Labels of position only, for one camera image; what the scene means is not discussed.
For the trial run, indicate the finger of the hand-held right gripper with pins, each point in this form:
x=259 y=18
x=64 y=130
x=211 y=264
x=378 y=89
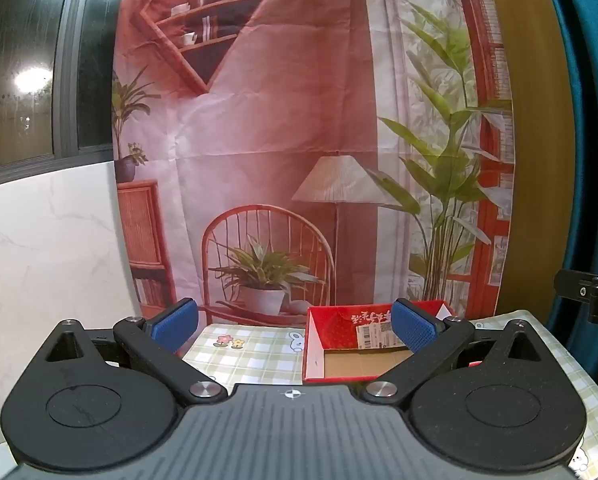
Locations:
x=596 y=297

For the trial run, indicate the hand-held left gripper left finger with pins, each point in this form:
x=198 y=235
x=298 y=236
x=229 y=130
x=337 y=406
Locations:
x=174 y=327

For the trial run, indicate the printed room scene wall tapestry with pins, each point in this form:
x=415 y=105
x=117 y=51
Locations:
x=279 y=135

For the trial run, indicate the dark framed window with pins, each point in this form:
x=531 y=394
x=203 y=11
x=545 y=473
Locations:
x=29 y=60

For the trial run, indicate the green plaid cartoon tablecloth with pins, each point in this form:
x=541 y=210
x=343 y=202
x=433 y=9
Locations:
x=259 y=355

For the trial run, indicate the red strawberry print cardboard box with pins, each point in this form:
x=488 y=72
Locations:
x=349 y=340

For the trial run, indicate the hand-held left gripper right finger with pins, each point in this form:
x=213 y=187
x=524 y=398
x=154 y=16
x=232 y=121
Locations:
x=415 y=330

